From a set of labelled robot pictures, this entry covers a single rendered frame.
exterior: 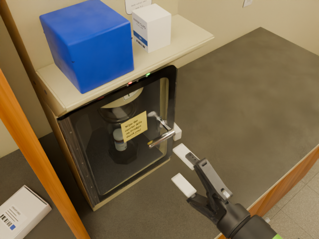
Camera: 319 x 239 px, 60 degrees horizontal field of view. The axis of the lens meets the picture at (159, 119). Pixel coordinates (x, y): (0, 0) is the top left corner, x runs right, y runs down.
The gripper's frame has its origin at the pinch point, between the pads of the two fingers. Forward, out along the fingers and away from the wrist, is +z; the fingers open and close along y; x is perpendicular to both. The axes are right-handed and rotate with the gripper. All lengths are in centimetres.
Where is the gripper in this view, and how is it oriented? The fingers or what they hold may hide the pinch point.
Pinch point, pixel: (179, 165)
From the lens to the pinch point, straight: 71.8
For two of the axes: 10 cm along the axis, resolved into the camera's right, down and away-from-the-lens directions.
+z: -6.2, -5.8, 5.3
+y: -0.1, -6.7, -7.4
